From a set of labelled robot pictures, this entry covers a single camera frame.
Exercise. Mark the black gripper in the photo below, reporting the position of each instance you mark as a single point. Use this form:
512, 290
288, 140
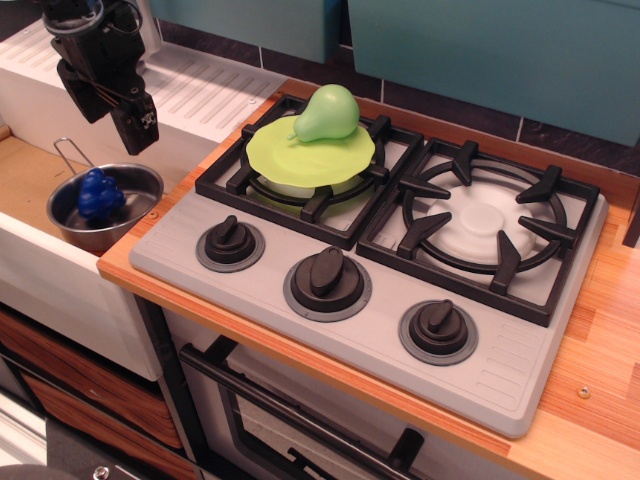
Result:
100, 45

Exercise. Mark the blue toy blueberry cluster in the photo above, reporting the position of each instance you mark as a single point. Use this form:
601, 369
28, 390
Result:
99, 196

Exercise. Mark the green toy pear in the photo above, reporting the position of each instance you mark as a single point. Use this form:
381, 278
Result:
332, 112

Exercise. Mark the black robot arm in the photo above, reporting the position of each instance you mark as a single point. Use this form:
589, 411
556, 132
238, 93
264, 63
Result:
100, 47

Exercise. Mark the stainless steel pot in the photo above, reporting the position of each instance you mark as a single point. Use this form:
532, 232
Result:
143, 189

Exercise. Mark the white toy sink unit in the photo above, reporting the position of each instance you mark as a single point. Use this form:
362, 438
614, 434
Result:
200, 100

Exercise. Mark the light green plate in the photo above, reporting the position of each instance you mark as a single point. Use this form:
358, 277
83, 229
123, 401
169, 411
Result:
291, 162

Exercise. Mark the grey toy faucet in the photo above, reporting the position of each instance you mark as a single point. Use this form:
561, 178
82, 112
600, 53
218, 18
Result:
149, 32

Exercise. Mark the black left stove knob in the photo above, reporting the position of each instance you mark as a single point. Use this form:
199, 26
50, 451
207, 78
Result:
230, 246

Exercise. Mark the black stove knob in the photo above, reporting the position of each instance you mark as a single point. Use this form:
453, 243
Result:
327, 287
438, 333
230, 246

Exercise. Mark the black left burner grate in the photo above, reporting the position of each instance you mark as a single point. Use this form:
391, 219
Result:
334, 214

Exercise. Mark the black burner grate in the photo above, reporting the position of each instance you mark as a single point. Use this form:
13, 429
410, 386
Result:
334, 214
496, 232

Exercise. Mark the black middle stove knob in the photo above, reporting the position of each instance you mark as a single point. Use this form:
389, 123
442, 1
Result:
327, 287

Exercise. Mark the wooden drawer front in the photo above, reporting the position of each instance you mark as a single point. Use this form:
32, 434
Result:
112, 406

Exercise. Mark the toy oven door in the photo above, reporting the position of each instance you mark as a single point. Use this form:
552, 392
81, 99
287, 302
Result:
279, 423

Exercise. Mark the grey toy stove top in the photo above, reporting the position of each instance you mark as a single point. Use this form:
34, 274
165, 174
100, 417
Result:
498, 386

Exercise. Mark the black right burner grate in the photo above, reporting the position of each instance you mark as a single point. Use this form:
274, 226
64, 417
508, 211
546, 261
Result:
496, 232

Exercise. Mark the black right stove knob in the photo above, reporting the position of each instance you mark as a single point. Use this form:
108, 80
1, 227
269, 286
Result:
438, 333

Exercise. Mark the black oven door handle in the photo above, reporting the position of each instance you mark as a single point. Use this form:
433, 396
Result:
233, 386

